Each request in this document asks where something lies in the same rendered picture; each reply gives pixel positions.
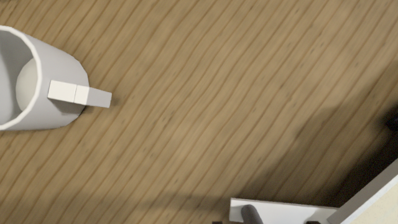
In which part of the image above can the white mug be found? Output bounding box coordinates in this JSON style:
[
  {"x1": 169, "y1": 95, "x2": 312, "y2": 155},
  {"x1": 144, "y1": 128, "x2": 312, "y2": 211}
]
[{"x1": 0, "y1": 26, "x2": 112, "y2": 131}]

